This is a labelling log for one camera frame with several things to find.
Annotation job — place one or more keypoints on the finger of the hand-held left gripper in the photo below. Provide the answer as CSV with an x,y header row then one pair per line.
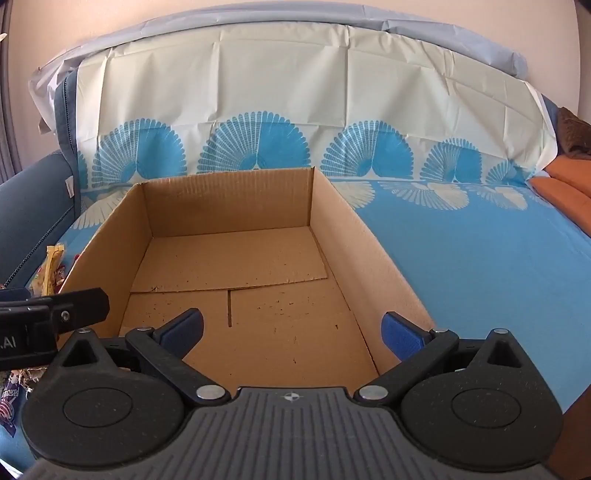
x,y
83,307

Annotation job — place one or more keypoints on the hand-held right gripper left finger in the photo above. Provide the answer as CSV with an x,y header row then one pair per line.
x,y
184,330

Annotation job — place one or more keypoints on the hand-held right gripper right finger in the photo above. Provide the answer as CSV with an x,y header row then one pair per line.
x,y
401,337

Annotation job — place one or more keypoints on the brown cardboard box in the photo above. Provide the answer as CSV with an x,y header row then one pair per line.
x,y
277,323

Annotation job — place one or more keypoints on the printed snack packet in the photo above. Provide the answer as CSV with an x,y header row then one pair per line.
x,y
11,401

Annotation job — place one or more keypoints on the blue fabric sofa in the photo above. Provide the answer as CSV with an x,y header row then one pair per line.
x,y
32,207

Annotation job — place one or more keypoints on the grey curtain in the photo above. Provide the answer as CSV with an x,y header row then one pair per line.
x,y
7,138

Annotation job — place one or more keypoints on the orange cushion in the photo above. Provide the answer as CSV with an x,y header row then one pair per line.
x,y
565,189

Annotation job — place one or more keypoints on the brown cloth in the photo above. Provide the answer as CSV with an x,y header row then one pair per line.
x,y
575,134

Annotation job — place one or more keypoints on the grey-blue cover sheet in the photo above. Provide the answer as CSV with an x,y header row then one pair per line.
x,y
138,39

